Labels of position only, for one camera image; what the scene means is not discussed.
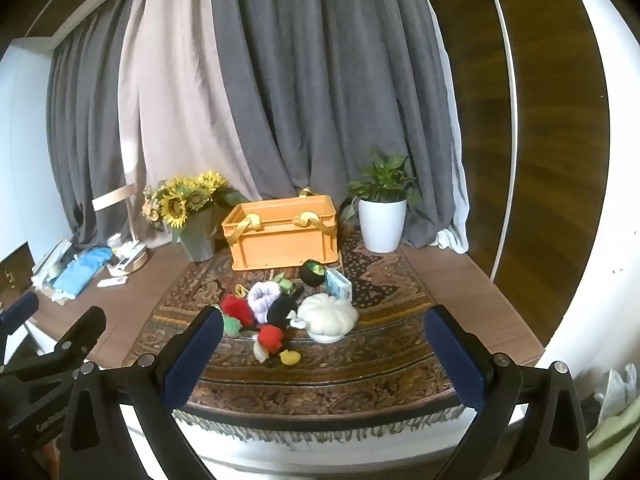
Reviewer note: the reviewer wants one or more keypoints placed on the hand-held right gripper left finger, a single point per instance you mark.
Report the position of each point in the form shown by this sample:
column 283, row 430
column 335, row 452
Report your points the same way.
column 192, row 360

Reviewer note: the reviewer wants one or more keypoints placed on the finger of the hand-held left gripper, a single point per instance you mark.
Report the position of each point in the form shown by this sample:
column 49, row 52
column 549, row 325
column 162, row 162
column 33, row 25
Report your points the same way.
column 80, row 332
column 21, row 308

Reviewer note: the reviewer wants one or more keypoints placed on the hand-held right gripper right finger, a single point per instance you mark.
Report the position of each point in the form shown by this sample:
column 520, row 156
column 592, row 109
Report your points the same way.
column 455, row 360

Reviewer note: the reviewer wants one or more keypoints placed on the bright green plush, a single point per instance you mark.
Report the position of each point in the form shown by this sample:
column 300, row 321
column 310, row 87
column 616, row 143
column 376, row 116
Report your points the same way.
column 232, row 326

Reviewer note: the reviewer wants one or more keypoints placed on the red fluffy plush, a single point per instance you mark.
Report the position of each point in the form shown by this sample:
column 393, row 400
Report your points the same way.
column 237, row 309

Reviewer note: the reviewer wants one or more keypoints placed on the pale cream plush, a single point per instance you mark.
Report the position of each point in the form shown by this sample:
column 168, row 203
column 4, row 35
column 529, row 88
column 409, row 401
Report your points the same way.
column 261, row 351

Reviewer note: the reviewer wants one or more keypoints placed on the red apple plush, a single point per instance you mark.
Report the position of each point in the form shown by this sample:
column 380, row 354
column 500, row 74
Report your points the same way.
column 271, row 337

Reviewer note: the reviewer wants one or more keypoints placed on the yellow band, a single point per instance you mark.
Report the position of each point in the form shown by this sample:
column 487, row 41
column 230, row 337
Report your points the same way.
column 240, row 288

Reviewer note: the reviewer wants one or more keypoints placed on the small yellow plush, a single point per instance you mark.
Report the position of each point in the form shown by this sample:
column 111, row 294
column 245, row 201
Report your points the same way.
column 290, row 357

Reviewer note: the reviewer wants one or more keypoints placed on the light green plush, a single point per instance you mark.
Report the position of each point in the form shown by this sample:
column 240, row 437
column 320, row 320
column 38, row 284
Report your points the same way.
column 284, row 283

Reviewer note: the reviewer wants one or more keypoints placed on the white pumpkin plush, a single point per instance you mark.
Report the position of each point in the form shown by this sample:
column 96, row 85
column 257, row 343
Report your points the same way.
column 327, row 317

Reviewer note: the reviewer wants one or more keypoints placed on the black and green round plush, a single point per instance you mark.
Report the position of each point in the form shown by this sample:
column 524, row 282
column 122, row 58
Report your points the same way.
column 314, row 273

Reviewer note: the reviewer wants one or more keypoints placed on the orange plastic crate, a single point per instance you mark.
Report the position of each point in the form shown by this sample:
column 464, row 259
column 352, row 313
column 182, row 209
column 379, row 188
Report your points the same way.
column 282, row 240

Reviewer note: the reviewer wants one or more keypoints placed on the white remote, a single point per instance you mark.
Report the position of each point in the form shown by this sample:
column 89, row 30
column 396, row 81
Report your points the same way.
column 111, row 283

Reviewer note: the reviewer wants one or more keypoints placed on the blue cloth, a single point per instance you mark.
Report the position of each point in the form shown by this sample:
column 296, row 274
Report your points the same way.
column 82, row 270

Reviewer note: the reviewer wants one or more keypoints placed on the patterned rug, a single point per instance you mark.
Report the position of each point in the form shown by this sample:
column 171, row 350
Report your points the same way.
column 350, row 365

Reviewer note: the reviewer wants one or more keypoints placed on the grey planter bucket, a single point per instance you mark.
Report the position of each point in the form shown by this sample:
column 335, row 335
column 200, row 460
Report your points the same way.
column 200, row 237

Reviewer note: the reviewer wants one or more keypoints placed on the blue and white box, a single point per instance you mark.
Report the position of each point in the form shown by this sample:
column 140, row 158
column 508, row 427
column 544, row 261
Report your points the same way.
column 338, row 285

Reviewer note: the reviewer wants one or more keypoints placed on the beige curtain tieback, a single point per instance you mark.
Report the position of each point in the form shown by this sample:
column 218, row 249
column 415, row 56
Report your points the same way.
column 112, row 196

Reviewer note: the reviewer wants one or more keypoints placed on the white plant pot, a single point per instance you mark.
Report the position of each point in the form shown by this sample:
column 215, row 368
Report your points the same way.
column 382, row 225

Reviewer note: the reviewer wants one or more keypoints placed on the sunflower bouquet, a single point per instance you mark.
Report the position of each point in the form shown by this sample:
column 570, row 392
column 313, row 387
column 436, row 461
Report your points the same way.
column 185, row 197

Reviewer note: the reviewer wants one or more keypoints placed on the white plastic bag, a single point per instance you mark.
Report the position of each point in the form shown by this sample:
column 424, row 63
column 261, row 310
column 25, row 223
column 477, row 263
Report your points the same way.
column 617, row 390

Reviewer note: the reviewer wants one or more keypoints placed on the light green cloth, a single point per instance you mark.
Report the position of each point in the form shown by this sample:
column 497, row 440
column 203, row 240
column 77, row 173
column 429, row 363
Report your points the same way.
column 617, row 445

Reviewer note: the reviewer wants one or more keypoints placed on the grey curtain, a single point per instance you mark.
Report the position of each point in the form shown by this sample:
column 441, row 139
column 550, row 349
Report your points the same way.
column 320, row 85
column 85, row 135

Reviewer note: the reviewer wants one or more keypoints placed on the white sheer curtain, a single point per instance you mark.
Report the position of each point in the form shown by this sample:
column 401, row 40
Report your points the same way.
column 452, row 170

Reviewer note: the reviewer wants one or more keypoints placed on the green potted plant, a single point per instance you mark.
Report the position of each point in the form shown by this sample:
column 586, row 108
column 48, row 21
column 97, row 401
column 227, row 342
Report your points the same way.
column 385, row 177

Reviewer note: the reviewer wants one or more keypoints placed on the beige curtain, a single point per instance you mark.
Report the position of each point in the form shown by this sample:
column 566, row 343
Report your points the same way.
column 170, row 100

